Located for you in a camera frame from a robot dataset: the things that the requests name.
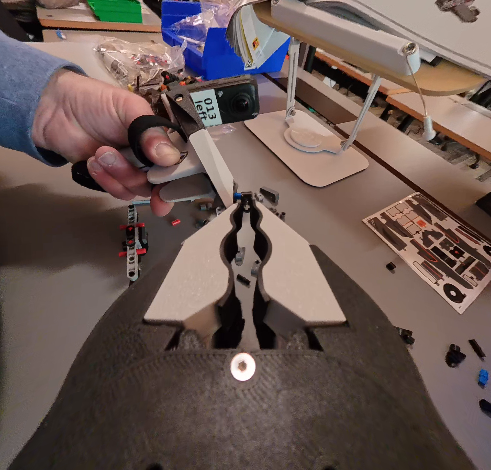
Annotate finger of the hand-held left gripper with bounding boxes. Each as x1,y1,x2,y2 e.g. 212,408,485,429
189,128,236,206

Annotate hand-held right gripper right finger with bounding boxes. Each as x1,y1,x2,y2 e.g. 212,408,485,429
251,201,348,348

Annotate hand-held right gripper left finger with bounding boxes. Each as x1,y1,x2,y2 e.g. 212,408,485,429
144,202,240,349

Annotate black lego wing assembly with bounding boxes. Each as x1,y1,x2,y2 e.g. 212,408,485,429
118,204,150,283

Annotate person's left forearm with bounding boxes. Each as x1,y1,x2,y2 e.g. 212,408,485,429
0,30,88,168

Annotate scattered loose lego pieces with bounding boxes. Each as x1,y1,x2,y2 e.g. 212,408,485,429
171,186,491,419

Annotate lego instruction book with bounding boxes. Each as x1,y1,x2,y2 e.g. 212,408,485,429
226,0,491,72

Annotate large lego car chassis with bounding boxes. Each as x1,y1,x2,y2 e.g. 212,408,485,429
128,70,205,107

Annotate clear bag of lego parts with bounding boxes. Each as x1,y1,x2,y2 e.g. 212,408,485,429
94,36,185,91

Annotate person's left hand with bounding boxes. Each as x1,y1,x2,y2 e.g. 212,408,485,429
32,69,185,218

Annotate blue plastic bin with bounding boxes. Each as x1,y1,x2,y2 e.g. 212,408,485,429
161,0,291,82

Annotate sticker sheet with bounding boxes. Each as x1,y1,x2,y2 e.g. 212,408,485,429
362,192,491,315

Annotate green plastic bin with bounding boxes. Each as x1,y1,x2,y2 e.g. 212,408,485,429
86,0,143,24

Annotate neighbouring wooden desk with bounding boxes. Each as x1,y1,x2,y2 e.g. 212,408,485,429
36,3,162,34

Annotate white toggle cord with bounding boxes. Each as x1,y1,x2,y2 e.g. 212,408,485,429
406,53,439,143

